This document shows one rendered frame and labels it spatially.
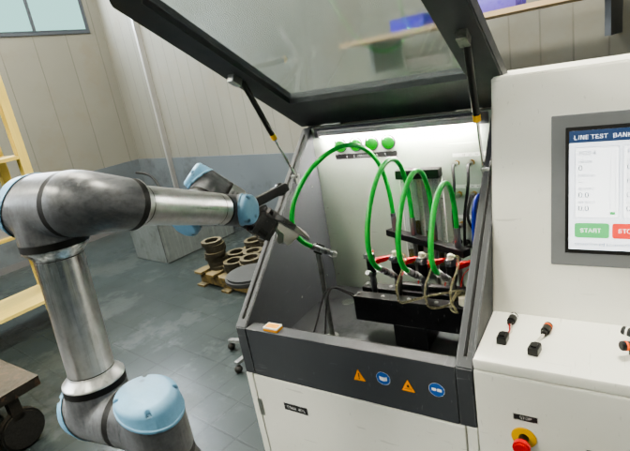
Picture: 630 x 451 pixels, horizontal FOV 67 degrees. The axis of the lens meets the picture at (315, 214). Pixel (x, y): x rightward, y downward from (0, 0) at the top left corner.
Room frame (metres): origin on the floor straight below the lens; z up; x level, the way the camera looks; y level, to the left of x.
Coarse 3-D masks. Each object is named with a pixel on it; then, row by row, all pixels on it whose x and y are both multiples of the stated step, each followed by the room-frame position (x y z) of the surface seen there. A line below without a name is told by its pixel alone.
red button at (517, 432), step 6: (516, 432) 0.85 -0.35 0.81; (522, 432) 0.84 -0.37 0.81; (528, 432) 0.83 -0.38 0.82; (516, 438) 0.85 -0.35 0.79; (522, 438) 0.83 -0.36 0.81; (528, 438) 0.83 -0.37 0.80; (534, 438) 0.83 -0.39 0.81; (516, 444) 0.81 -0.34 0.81; (522, 444) 0.81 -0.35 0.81; (528, 444) 0.81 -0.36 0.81; (534, 444) 0.83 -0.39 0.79; (516, 450) 0.81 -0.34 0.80; (522, 450) 0.81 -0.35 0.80; (528, 450) 0.80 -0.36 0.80
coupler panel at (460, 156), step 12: (456, 144) 1.42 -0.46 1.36; (468, 144) 1.40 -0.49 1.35; (456, 156) 1.42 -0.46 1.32; (468, 156) 1.40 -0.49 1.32; (456, 168) 1.43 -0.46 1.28; (480, 168) 1.39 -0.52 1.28; (456, 180) 1.43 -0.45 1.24; (480, 180) 1.39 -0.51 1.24; (456, 192) 1.43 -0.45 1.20; (468, 228) 1.41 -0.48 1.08
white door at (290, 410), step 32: (256, 384) 1.27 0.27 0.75; (288, 384) 1.20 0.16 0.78; (288, 416) 1.21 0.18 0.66; (320, 416) 1.15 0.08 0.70; (352, 416) 1.08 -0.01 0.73; (384, 416) 1.03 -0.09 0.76; (416, 416) 0.98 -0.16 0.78; (288, 448) 1.23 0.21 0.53; (320, 448) 1.16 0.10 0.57; (352, 448) 1.09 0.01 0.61; (384, 448) 1.04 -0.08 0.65; (416, 448) 0.98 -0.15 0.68; (448, 448) 0.94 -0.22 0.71
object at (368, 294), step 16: (368, 288) 1.33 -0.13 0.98; (384, 288) 1.31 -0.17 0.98; (368, 304) 1.27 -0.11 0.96; (384, 304) 1.24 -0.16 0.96; (400, 304) 1.21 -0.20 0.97; (416, 304) 1.18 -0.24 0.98; (432, 304) 1.16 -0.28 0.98; (368, 320) 1.27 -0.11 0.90; (384, 320) 1.24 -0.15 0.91; (400, 320) 1.21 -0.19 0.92; (416, 320) 1.19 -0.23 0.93; (432, 320) 1.16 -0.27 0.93; (448, 320) 1.13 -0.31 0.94; (400, 336) 1.22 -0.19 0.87; (416, 336) 1.19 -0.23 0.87; (432, 336) 1.21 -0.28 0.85
